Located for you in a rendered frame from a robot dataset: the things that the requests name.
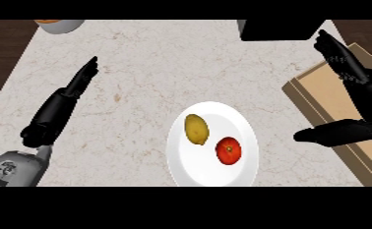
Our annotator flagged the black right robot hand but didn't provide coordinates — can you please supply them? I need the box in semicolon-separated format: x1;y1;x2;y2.
293;29;372;147

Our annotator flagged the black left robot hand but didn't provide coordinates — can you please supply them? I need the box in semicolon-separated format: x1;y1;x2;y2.
20;55;101;148

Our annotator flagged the red tomato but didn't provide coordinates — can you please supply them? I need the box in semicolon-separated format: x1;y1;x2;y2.
216;136;243;166

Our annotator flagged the white oval plate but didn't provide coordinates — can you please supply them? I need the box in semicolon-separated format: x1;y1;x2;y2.
166;100;261;188

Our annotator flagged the black appliance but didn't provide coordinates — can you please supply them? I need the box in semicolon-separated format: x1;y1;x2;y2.
235;20;327;42

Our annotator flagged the grey bowl with orange contents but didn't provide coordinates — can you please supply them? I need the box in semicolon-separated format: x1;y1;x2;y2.
35;20;86;35

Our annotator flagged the yellow lemon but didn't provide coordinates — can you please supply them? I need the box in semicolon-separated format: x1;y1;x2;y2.
184;113;212;146

